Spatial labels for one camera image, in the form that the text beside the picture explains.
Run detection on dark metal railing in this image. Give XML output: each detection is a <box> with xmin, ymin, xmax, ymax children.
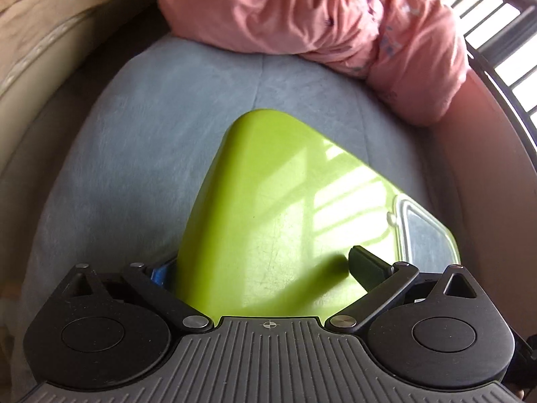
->
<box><xmin>453</xmin><ymin>0</ymin><xmax>536</xmax><ymax>158</ymax></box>

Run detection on green box lid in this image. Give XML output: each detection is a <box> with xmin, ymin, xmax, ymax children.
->
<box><xmin>174</xmin><ymin>109</ymin><xmax>460</xmax><ymax>321</ymax></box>

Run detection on pink crumpled duvet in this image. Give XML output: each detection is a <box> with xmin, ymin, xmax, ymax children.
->
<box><xmin>158</xmin><ymin>0</ymin><xmax>469</xmax><ymax>127</ymax></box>

